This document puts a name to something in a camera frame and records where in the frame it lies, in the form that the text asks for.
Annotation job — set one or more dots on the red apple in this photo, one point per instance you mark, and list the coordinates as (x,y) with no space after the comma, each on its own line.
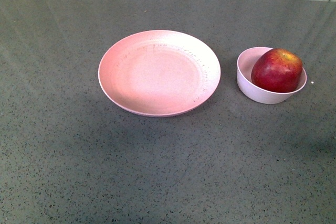
(277,70)

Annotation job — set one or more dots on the pale pink bowl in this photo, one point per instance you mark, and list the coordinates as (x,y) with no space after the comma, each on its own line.
(245,63)

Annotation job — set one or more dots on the pink plate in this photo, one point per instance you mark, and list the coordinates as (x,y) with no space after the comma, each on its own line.
(159,73)

